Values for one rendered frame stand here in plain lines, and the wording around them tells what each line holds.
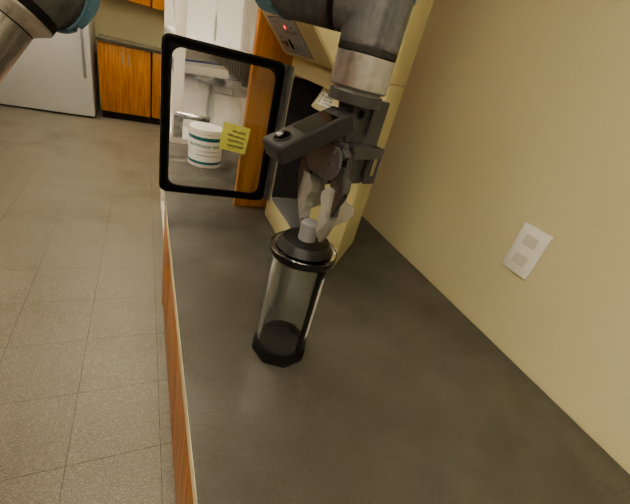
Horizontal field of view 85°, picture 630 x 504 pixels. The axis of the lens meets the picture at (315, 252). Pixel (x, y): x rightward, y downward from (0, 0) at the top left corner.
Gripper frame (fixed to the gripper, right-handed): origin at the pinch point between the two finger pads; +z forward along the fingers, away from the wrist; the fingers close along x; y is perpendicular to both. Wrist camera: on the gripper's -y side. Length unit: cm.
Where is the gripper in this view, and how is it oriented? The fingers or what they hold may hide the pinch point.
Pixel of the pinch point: (309, 227)
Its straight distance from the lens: 53.9
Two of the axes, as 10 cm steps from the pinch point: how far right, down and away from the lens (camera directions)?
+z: -2.3, 8.4, 4.8
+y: 7.7, -1.4, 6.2
